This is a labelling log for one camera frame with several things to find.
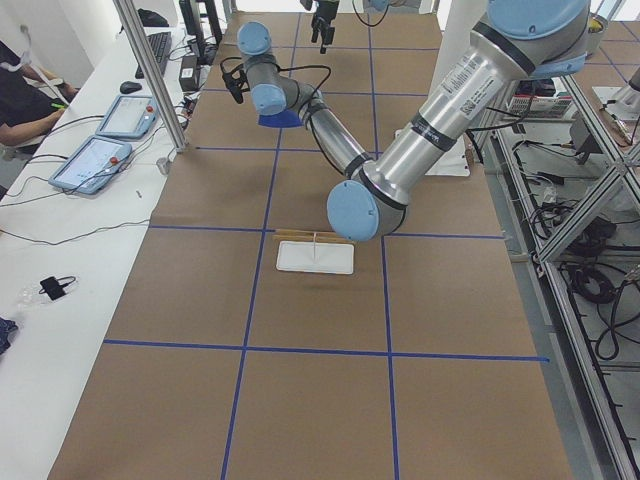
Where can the teach pendant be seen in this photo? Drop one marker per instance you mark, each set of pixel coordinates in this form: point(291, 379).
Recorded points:
point(91, 166)
point(129, 117)

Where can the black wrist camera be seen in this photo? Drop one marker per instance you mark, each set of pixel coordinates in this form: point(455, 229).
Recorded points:
point(235, 79)

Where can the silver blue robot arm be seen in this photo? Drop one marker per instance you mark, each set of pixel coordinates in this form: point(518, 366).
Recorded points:
point(511, 41)

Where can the black power adapter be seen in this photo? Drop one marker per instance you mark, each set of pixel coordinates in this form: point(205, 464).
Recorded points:
point(189, 76)

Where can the small black device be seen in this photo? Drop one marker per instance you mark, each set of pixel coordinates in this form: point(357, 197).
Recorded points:
point(56, 287)

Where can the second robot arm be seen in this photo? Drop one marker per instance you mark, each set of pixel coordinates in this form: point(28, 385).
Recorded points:
point(384, 7)

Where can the black keyboard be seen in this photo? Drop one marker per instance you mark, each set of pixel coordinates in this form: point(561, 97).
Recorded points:
point(160, 45)

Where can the aluminium frame post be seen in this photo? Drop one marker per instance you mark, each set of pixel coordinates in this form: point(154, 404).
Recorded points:
point(141, 48)

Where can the black monitor stand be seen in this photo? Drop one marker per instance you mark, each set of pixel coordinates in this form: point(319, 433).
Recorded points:
point(190, 10)

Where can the lower teach pendant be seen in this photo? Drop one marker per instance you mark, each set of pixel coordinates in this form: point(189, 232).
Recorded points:
point(91, 166)

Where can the upper teach pendant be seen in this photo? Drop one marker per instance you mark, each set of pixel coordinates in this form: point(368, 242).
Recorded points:
point(129, 117)

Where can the black computer mouse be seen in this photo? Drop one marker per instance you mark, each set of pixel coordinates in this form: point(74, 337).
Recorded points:
point(129, 87)

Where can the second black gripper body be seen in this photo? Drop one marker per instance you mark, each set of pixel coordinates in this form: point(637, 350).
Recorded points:
point(326, 11)

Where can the white pedestal column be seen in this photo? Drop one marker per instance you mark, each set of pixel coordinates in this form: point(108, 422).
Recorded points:
point(431, 143)

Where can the blue towel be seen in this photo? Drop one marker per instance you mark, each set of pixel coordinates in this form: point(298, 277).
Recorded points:
point(282, 120)

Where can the white rack base tray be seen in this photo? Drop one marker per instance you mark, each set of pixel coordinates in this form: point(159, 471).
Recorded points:
point(315, 257)

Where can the seated person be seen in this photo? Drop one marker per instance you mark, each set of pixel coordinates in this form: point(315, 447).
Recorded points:
point(26, 112)

